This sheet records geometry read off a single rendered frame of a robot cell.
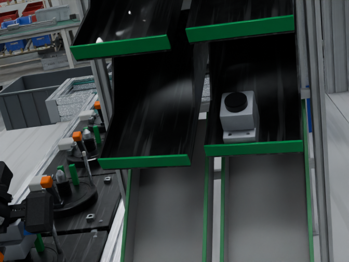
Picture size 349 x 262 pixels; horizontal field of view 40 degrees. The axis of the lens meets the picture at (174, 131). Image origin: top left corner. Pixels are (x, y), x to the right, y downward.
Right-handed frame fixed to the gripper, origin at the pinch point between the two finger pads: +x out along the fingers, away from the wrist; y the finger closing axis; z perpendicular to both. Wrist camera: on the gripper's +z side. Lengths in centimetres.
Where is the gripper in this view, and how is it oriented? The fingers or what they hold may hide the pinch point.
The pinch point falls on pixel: (11, 223)
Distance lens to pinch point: 87.3
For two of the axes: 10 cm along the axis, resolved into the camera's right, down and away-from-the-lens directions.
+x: 1.7, 3.5, 9.2
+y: -9.8, 1.3, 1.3
